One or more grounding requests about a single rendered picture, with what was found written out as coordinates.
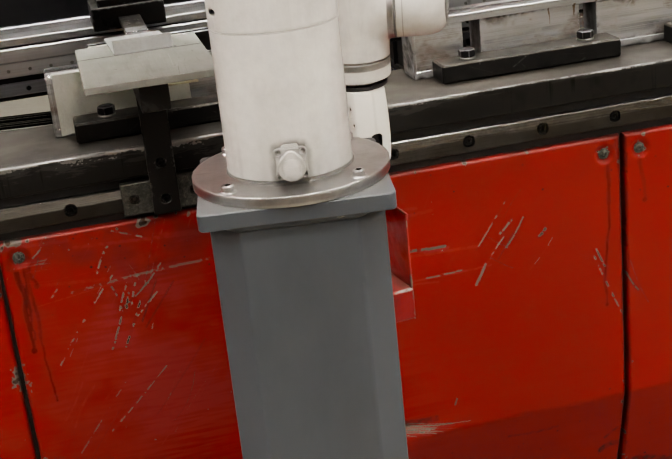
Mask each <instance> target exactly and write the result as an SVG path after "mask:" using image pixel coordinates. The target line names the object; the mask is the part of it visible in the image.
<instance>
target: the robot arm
mask: <svg viewBox="0 0 672 459"><path fill-rule="evenodd" d="M205 8H206V15H207V22H208V30H209V37H210V44H211V51H212V59H213V66H214V73H215V81H216V88H217V95H218V102H219V110H220V117H221V124H222V132H223V139H224V147H222V148H221V151H222V152H221V153H218V154H216V155H214V156H212V157H210V158H208V159H207V160H205V161H204V162H202V163H201V164H200V165H198V166H197V168H196V169H195V170H194V171H193V174H192V184H193V189H194V192H195V193H196V194H197V195H198V196H199V197H201V198H203V199H204V200H206V201H209V202H212V203H214V204H218V205H223V206H228V207H236V208H249V209H271V208H287V207H297V206H304V205H310V204H316V203H321V202H326V201H330V200H334V199H338V198H341V197H345V196H348V195H351V194H354V193H356V192H359V191H362V190H364V189H366V188H368V187H370V186H372V185H374V184H375V183H377V182H378V181H380V180H381V179H382V178H383V177H384V176H385V175H386V174H387V173H388V171H389V169H390V158H391V135H390V124H389V115H388V107H387V100H386V94H385V88H384V85H385V84H386V83H387V82H388V76H389V75H390V73H391V61H390V39H391V38H393V37H408V36H424V35H431V34H435V33H437V32H439V31H441V30H442V29H443V28H444V26H445V25H446V23H447V19H448V16H449V15H448V12H449V0H205ZM364 138H374V139H375V140H376V142H374V141H371V140H368V139H364Z"/></svg>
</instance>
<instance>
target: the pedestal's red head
mask: <svg viewBox="0 0 672 459"><path fill-rule="evenodd" d="M407 220H408V214H407V213H406V212H405V211H403V210H402V209H400V208H398V207H396V208H395V209H393V210H386V222H387V233H388V243H389V254H390V265H391V276H392V286H393V297H394V308H395V318H396V323H398V322H401V321H405V320H409V319H412V318H415V315H416V314H415V302H414V291H413V281H412V269H411V258H410V246H409V235H408V223H407Z"/></svg>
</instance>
